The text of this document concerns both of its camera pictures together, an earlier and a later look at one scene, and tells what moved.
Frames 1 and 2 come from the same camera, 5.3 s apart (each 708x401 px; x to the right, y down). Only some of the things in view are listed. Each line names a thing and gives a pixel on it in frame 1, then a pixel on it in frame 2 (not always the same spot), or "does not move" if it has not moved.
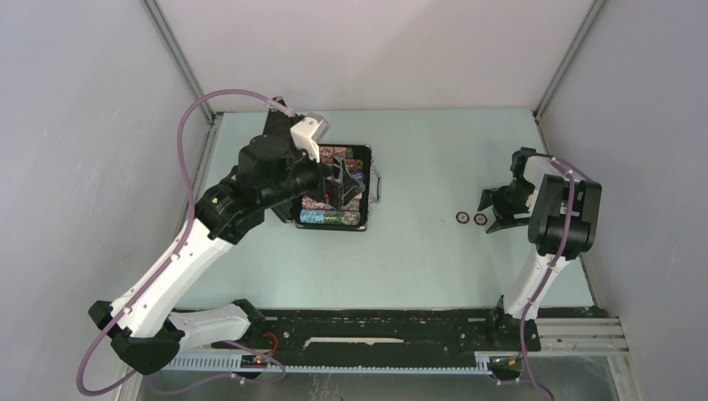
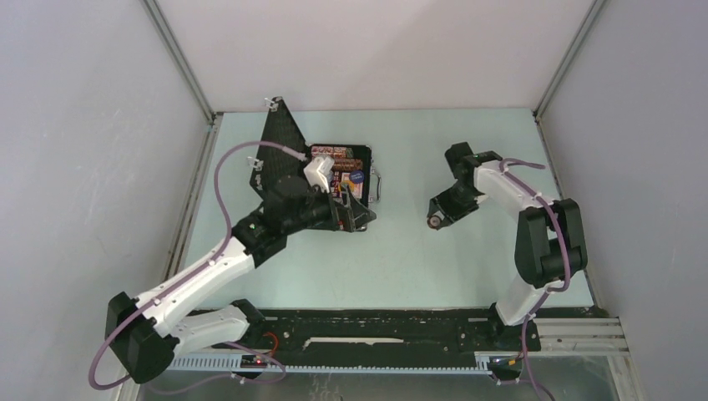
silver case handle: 373,171 does not move
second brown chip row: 351,164 does not move
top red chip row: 329,151 does not move
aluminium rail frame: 582,334 does not move
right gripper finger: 496,226 -> 457,218
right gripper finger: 487,200 -> 436,207
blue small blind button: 357,175 does not move
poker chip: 480,219 -> 433,221
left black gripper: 321,174 -> 340,217
